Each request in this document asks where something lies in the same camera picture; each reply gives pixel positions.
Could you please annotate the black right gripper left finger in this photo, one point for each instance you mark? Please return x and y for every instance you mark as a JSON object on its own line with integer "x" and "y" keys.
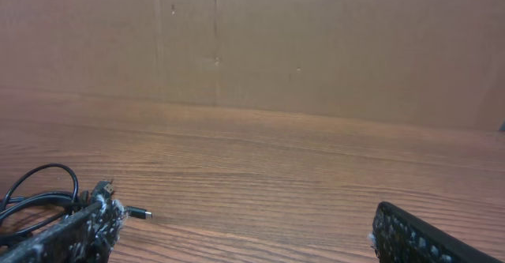
{"x": 86, "y": 236}

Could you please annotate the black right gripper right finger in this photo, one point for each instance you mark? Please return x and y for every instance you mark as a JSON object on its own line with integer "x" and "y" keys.
{"x": 400, "y": 237}

